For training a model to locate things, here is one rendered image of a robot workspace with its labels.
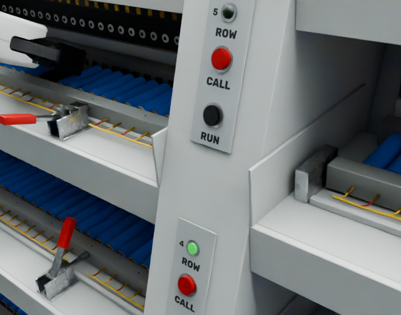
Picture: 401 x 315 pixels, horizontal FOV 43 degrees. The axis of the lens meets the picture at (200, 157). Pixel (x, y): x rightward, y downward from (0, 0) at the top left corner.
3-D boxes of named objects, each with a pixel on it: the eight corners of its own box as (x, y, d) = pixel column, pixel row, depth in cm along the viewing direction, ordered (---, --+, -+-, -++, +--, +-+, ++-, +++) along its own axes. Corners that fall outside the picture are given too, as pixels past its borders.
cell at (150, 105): (186, 102, 60) (146, 123, 56) (174, 99, 61) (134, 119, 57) (184, 87, 59) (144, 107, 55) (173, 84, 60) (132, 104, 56)
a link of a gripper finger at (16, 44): (50, 47, 52) (68, 53, 58) (-22, 27, 52) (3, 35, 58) (47, 58, 52) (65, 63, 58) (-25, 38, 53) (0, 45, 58)
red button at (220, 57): (226, 71, 38) (229, 49, 38) (209, 67, 39) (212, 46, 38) (233, 72, 39) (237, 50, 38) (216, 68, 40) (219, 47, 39)
